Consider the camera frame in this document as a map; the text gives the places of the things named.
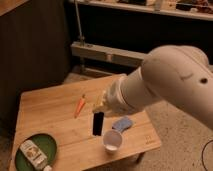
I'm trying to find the white wrapped gripper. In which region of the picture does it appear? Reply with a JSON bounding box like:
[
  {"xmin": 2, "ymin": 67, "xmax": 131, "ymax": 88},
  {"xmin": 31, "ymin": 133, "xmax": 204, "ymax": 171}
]
[{"xmin": 92, "ymin": 75, "xmax": 137, "ymax": 117}]

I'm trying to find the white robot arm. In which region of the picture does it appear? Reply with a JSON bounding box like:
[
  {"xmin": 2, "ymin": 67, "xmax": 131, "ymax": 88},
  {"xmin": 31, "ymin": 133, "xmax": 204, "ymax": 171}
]
[{"xmin": 93, "ymin": 45, "xmax": 213, "ymax": 130}]

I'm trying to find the orange toy carrot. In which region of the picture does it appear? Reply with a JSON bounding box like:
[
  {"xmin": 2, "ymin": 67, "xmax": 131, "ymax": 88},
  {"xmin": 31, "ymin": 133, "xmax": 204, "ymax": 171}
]
[{"xmin": 74, "ymin": 94, "xmax": 86, "ymax": 118}]

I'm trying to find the grey metal beam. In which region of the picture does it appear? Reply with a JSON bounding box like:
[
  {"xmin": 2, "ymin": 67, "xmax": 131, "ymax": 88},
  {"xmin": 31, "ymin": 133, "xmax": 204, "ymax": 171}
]
[{"xmin": 71, "ymin": 41, "xmax": 149, "ymax": 67}]

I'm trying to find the metal pole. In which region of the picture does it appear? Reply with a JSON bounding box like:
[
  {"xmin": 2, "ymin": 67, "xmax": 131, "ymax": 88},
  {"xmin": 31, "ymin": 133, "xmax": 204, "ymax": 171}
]
[{"xmin": 74, "ymin": 0, "xmax": 84, "ymax": 45}]

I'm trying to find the dark green plate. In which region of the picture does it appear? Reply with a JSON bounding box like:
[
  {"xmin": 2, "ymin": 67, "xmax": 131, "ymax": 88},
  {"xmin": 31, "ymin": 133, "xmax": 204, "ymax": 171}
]
[{"xmin": 15, "ymin": 133, "xmax": 57, "ymax": 171}]

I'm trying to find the white labelled bottle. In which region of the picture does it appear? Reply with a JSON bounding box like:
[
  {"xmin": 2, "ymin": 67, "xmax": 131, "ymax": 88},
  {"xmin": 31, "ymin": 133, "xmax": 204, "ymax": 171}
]
[{"xmin": 20, "ymin": 140, "xmax": 47, "ymax": 170}]

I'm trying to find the cluttered shelf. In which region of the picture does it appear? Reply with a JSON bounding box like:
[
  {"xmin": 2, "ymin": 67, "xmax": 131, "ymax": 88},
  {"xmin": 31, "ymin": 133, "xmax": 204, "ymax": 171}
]
[{"xmin": 68, "ymin": 0, "xmax": 213, "ymax": 21}]

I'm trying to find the black cable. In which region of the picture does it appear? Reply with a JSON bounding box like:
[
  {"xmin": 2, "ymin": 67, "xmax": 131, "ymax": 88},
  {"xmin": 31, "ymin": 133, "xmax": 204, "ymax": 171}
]
[{"xmin": 201, "ymin": 139, "xmax": 213, "ymax": 171}]

